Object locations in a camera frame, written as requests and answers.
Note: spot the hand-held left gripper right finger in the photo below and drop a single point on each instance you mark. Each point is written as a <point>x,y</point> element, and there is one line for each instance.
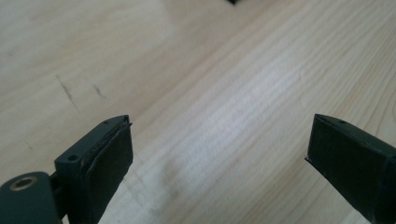
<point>351,168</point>

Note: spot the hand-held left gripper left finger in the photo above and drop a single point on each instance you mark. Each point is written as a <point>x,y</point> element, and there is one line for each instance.
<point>99,171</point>

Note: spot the small black object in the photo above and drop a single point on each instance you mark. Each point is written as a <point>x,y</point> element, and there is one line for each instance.
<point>233,1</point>

